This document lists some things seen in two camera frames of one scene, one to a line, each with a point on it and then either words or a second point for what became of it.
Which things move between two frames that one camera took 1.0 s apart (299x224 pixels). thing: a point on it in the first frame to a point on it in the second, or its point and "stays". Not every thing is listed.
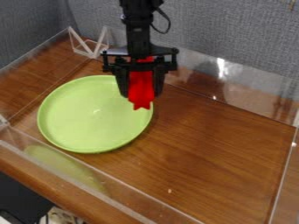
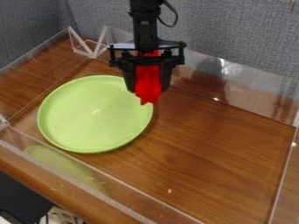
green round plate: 84,117 stays
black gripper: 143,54 to 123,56
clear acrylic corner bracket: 88,47 stays
